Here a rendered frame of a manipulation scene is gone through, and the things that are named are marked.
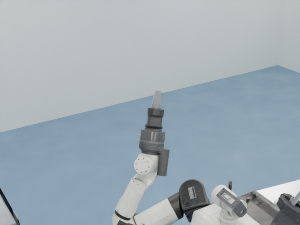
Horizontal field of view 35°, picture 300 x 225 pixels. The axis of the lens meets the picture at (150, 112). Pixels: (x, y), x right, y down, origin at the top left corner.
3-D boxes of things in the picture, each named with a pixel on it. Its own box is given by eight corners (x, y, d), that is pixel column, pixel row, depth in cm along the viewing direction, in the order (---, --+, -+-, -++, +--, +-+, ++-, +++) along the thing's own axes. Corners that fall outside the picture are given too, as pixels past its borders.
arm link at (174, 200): (171, 206, 184) (202, 189, 185) (181, 226, 178) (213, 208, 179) (164, 194, 175) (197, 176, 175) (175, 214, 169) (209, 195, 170)
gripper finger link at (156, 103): (162, 91, 165) (160, 109, 165) (153, 90, 165) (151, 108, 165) (163, 91, 163) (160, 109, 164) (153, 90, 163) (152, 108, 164)
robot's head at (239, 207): (235, 196, 157) (226, 184, 152) (252, 210, 150) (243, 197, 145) (222, 210, 156) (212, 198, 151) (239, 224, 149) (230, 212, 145)
